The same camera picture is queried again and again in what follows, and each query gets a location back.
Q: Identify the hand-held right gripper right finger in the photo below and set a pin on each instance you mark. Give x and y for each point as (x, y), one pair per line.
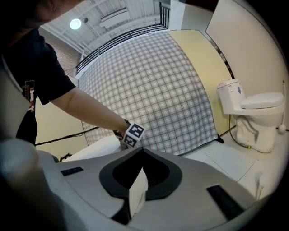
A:
(192, 180)

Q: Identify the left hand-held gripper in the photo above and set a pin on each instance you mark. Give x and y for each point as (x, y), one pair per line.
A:
(134, 135)

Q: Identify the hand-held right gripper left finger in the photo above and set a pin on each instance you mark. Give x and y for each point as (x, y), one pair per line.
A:
(90, 180)

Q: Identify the white smart toilet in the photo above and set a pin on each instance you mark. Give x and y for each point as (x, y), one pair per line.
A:
(97, 149)

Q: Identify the person's left forearm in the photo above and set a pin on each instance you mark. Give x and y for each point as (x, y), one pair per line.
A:
(94, 112)

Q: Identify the white tank toilet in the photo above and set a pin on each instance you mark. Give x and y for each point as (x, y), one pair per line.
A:
(255, 112)

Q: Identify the grey plaid curtain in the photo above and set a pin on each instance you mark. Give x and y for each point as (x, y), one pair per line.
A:
(146, 90)

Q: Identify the black metal railing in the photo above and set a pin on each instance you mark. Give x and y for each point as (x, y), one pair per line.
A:
(126, 35)

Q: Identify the person's black shirt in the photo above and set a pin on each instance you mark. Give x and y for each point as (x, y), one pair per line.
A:
(34, 67)

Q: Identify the round ceiling lamp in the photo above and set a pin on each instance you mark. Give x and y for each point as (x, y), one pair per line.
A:
(75, 24)

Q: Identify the person's head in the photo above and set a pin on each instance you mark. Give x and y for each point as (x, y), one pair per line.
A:
(52, 9)

